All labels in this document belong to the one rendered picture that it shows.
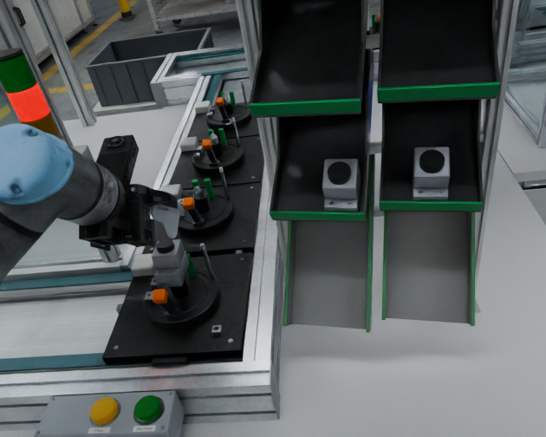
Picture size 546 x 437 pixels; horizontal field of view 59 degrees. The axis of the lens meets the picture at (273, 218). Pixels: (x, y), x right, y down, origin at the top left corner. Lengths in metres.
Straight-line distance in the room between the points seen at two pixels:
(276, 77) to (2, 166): 0.33
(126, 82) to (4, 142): 2.31
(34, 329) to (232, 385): 0.47
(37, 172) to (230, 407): 0.51
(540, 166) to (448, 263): 0.67
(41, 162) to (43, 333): 0.64
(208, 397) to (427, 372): 0.37
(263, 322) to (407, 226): 0.29
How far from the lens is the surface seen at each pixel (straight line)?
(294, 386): 0.90
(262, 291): 0.92
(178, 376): 0.84
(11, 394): 0.95
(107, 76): 2.83
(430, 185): 0.66
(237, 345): 0.83
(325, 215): 0.66
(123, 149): 0.70
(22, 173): 0.49
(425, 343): 0.95
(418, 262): 0.81
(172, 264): 0.84
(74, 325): 1.06
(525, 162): 1.44
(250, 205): 1.11
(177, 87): 1.99
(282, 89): 0.62
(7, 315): 1.18
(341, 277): 0.79
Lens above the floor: 1.60
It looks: 37 degrees down
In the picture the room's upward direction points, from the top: 10 degrees counter-clockwise
